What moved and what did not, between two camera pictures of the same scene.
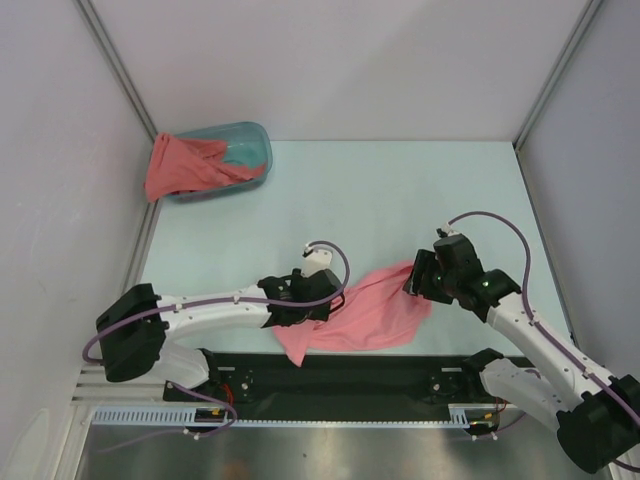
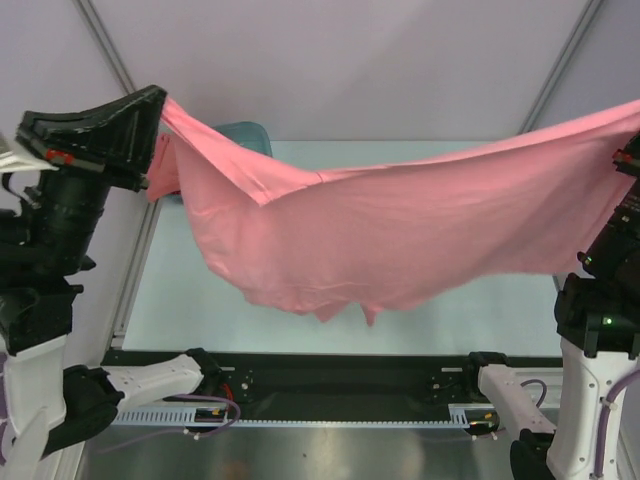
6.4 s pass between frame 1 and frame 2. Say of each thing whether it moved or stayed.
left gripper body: moved
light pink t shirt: moved
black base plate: stayed
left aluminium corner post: stayed
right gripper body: moved
